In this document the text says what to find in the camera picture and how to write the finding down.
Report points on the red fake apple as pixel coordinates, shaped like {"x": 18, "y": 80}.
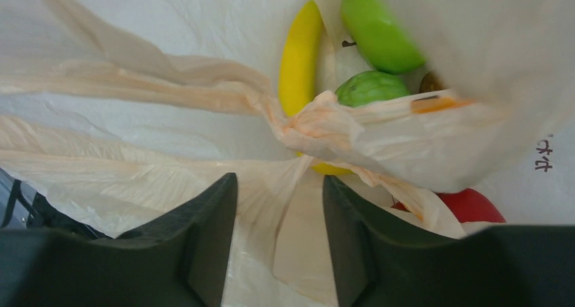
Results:
{"x": 435, "y": 208}

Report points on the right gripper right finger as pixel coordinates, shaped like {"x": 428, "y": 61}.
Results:
{"x": 380, "y": 260}

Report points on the orange translucent plastic bag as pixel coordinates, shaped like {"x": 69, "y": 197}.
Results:
{"x": 120, "y": 110}

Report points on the yellow fake banana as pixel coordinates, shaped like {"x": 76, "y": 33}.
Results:
{"x": 296, "y": 82}

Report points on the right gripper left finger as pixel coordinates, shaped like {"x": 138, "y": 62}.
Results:
{"x": 177, "y": 259}

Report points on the brown fake kiwi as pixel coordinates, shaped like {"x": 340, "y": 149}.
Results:
{"x": 431, "y": 82}

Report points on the green fake apple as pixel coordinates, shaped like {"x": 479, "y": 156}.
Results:
{"x": 378, "y": 37}

